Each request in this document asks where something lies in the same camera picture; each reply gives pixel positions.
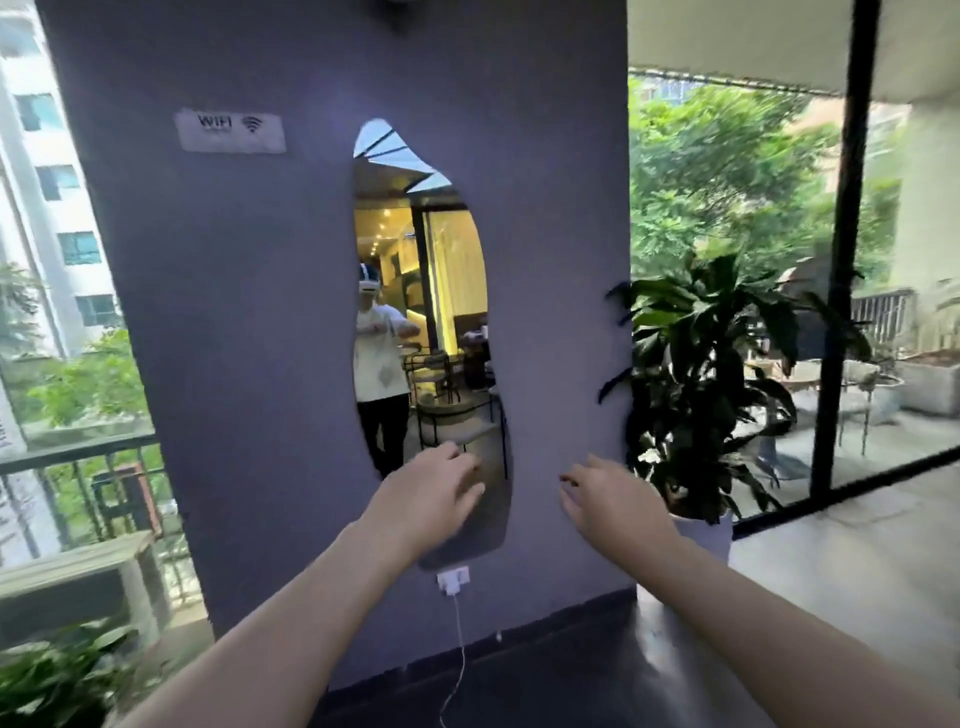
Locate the outdoor chair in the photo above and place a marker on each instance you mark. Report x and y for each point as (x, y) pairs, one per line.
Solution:
(851, 394)

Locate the white plant pot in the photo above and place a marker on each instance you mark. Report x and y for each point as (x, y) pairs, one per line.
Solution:
(705, 534)

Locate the person's right forearm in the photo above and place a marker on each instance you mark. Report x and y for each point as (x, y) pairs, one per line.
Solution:
(795, 637)

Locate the large green leafy plant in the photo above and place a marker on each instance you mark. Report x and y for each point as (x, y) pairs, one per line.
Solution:
(705, 382)

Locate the person's right hand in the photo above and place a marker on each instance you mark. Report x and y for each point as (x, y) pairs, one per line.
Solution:
(619, 502)

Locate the grey concrete bench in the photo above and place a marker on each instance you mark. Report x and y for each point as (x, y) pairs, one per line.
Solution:
(75, 581)

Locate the white wall sign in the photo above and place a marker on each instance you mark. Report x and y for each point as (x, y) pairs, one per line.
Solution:
(231, 130)

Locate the person's left fingers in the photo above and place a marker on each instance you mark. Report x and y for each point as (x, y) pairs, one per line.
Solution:
(463, 480)

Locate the wavy frameless wall mirror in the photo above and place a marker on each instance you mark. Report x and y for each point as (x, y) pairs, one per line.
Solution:
(427, 300)

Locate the black metal balcony railing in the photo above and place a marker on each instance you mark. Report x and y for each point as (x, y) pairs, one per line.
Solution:
(90, 480)

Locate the black window frame post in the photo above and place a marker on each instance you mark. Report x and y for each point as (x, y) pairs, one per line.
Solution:
(844, 247)

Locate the small green leafy plant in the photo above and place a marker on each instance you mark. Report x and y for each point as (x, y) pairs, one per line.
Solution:
(60, 679)

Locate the person's left forearm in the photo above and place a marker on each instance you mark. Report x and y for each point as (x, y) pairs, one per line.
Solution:
(255, 637)

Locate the white outdoor planter box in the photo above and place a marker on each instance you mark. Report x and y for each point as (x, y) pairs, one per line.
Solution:
(930, 382)

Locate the person's right fingers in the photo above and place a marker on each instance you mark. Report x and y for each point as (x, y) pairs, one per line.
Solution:
(579, 484)

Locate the white wall socket plug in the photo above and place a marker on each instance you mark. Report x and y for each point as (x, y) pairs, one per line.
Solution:
(454, 579)

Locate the person's left hand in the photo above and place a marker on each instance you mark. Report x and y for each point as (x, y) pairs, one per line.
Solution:
(420, 502)

